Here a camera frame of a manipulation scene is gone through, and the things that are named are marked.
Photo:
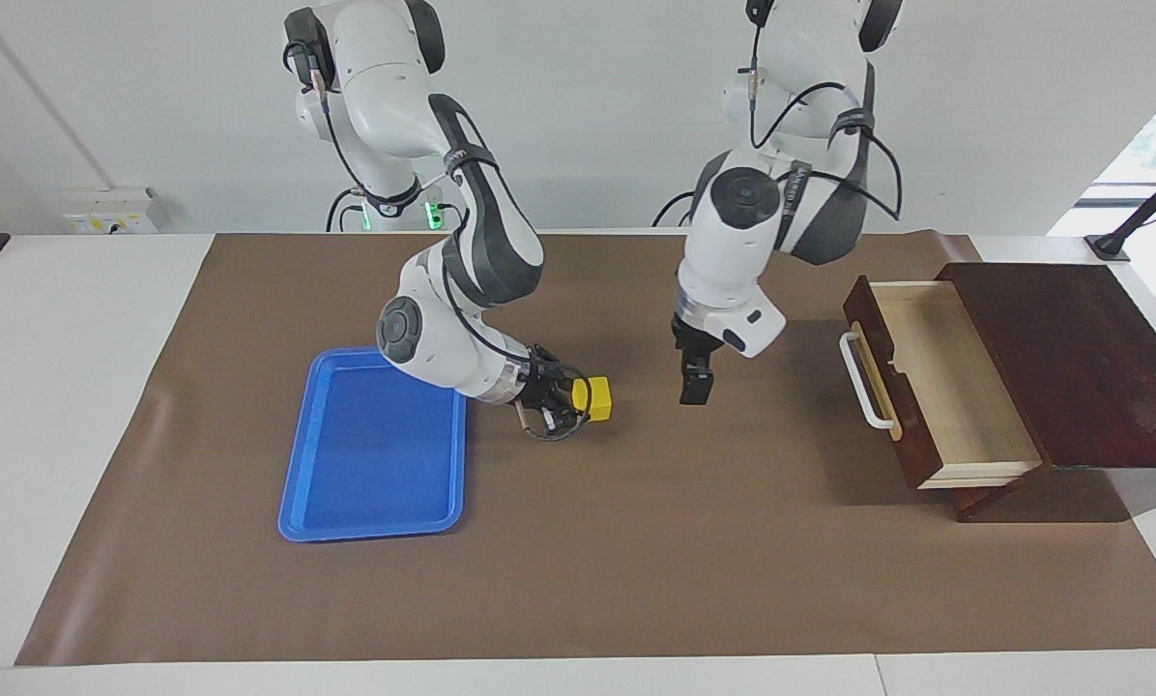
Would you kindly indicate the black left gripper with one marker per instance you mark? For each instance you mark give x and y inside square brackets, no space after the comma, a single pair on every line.
[692,340]

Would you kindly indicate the brown table mat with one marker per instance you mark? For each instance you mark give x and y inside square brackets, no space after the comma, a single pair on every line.
[636,561]

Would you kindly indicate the black angled pole stand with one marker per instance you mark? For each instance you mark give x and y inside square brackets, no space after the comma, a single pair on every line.
[1143,208]

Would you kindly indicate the dark wooden drawer cabinet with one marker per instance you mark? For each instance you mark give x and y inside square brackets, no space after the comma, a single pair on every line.
[1100,367]

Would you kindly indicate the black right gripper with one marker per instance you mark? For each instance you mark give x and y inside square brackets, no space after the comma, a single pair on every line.
[537,385]

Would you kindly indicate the wooden drawer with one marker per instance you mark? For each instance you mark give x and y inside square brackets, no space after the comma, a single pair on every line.
[945,377]

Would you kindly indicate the yellow cube block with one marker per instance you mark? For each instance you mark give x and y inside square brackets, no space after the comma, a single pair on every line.
[595,398]

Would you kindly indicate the blue plastic tray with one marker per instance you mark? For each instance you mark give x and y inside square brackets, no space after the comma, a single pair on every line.
[375,454]

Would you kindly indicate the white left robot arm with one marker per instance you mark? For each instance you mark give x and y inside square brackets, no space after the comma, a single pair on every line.
[733,242]

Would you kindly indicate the white wall socket box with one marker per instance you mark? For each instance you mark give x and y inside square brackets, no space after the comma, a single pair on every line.
[109,211]

